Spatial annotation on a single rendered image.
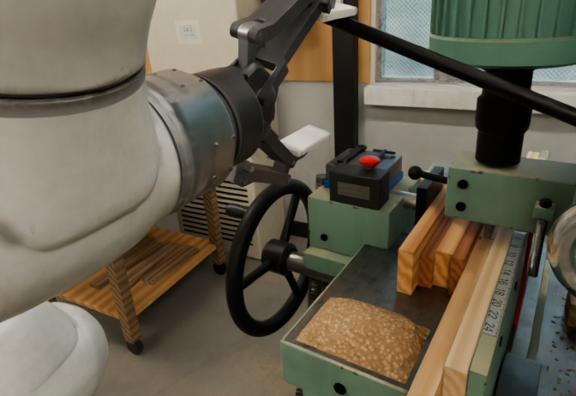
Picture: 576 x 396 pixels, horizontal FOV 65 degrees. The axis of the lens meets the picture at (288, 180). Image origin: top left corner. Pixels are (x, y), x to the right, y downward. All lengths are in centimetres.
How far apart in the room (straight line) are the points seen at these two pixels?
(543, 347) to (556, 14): 43
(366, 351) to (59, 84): 40
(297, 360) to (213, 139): 31
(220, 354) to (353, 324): 137
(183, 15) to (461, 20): 171
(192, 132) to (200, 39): 181
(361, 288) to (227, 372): 123
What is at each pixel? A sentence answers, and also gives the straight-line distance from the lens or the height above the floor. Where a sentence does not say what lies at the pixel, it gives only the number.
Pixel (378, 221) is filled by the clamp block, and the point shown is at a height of 94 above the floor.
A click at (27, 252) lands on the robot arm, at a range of 21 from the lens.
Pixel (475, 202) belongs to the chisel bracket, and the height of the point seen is 100.
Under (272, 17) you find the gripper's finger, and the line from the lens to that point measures 36.
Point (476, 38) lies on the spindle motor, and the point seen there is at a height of 120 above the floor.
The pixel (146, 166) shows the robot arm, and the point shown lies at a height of 118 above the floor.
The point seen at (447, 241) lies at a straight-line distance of 61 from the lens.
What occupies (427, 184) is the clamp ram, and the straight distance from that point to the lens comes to 66.
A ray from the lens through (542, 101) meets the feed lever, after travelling 43.
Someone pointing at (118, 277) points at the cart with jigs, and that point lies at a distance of 172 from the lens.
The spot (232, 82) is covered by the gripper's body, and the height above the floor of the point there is 120.
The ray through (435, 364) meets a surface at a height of 94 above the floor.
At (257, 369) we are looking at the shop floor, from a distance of 177.
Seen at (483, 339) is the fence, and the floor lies 95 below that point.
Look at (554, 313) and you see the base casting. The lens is 78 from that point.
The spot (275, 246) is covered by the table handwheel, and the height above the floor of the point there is 84.
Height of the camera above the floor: 126
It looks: 23 degrees down
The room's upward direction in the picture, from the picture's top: 4 degrees counter-clockwise
